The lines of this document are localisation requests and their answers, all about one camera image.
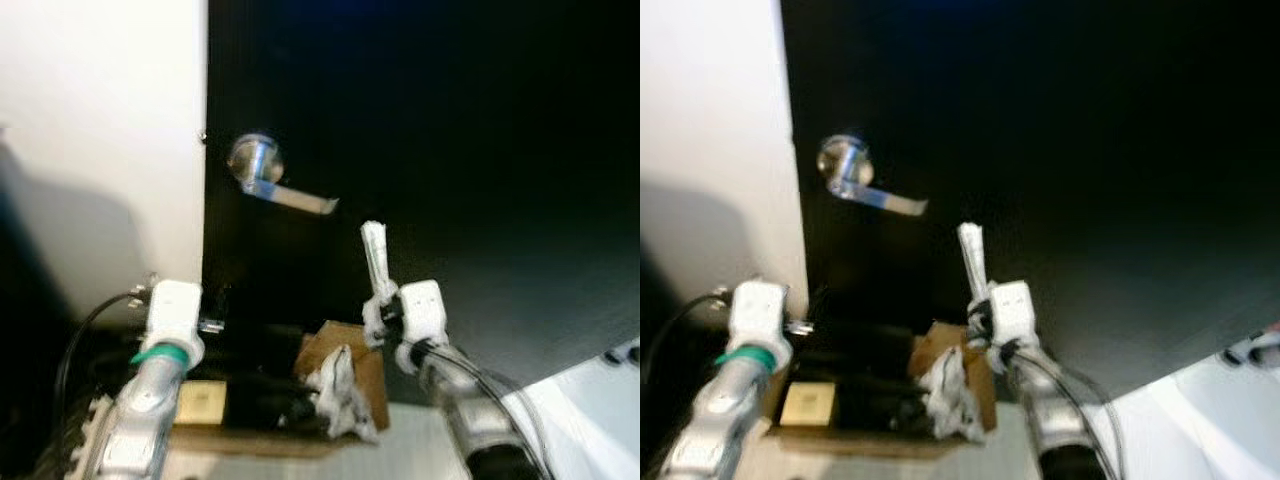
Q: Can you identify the brown cardboard box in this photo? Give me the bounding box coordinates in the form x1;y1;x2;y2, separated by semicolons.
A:
760;320;1001;459
165;320;391;459

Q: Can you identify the tan square block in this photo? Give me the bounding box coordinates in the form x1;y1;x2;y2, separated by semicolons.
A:
780;381;836;429
175;381;229;429

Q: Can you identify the black door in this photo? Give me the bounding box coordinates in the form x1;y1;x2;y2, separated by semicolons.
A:
203;0;641;401
780;0;1280;401

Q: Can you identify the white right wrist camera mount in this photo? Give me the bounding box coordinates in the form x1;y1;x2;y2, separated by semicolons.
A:
398;281;448;346
990;281;1037;346

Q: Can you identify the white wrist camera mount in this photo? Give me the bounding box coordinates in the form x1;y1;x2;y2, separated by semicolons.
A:
990;281;1037;346
398;281;448;346
728;281;794;366
147;280;206;366

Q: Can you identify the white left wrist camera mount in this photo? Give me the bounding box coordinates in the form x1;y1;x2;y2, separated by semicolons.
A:
728;281;794;366
147;280;206;366

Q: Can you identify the silver lever door handle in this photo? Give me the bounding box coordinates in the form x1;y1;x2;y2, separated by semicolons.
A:
817;134;929;217
228;133;339;216

